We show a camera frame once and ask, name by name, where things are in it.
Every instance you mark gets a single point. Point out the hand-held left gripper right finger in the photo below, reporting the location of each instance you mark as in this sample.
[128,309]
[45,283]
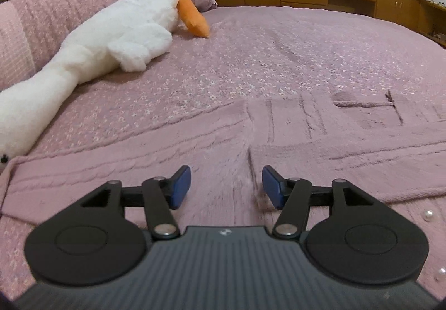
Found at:
[271,188]

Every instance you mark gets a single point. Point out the pink floral bedspread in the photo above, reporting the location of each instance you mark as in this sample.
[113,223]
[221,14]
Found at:
[278,52]

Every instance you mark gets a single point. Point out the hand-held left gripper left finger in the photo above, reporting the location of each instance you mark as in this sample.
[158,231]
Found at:
[181,188]

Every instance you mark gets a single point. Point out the white plush goose toy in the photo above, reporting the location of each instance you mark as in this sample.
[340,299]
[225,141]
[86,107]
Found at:
[104,38]

